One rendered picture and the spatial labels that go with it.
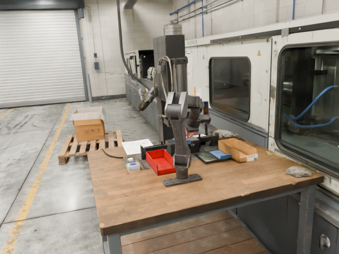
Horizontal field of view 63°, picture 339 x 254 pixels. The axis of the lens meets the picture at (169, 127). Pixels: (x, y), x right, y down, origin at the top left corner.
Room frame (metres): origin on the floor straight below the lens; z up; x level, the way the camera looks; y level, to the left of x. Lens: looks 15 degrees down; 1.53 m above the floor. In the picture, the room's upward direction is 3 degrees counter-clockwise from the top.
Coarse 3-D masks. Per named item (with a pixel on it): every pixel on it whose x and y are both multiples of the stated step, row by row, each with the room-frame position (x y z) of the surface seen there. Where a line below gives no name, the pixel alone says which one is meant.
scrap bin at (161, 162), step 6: (156, 150) 1.65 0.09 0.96; (162, 150) 1.66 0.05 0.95; (150, 156) 1.64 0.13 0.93; (156, 156) 1.65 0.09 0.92; (162, 156) 1.66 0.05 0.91; (168, 156) 1.57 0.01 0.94; (150, 162) 1.53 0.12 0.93; (156, 162) 1.58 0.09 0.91; (162, 162) 1.58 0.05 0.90; (168, 162) 1.57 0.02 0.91; (156, 168) 1.41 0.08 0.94; (162, 168) 1.48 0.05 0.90; (168, 168) 1.48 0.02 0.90; (174, 168) 1.42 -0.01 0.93; (162, 174) 1.40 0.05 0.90
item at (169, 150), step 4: (196, 144) 1.73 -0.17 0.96; (168, 148) 1.71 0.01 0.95; (172, 148) 1.68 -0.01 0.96; (192, 148) 1.72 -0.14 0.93; (196, 148) 1.73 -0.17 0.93; (168, 152) 1.71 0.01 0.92; (172, 152) 1.68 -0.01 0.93; (192, 152) 1.72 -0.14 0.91; (196, 152) 1.73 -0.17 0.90; (172, 156) 1.68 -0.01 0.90
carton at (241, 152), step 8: (224, 144) 1.67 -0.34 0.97; (232, 144) 1.78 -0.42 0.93; (240, 144) 1.71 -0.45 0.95; (224, 152) 1.67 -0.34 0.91; (232, 152) 1.58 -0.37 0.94; (240, 152) 1.68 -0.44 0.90; (248, 152) 1.62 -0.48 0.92; (256, 152) 1.55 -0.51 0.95; (240, 160) 1.52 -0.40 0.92; (248, 160) 1.53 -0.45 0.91
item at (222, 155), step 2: (218, 150) 1.68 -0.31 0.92; (210, 152) 1.65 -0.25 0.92; (212, 152) 1.65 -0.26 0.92; (214, 152) 1.65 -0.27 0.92; (216, 152) 1.65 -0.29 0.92; (218, 152) 1.65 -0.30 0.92; (220, 152) 1.64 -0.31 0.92; (222, 152) 1.64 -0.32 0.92; (214, 154) 1.61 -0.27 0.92; (216, 154) 1.61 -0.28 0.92; (218, 154) 1.61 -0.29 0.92; (220, 154) 1.61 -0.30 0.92; (222, 154) 1.61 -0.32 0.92; (224, 154) 1.61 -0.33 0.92; (226, 154) 1.60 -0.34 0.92; (228, 154) 1.54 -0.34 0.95; (230, 154) 1.54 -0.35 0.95; (216, 156) 1.58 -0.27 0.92; (218, 156) 1.58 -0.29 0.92; (220, 156) 1.53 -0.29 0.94; (222, 156) 1.53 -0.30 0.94; (224, 156) 1.54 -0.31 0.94; (226, 156) 1.54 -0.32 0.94; (228, 156) 1.55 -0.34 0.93; (230, 156) 1.55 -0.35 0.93; (218, 158) 1.55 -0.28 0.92; (220, 158) 1.53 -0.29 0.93; (222, 158) 1.54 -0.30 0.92; (224, 158) 1.54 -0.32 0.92; (226, 158) 1.55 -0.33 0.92
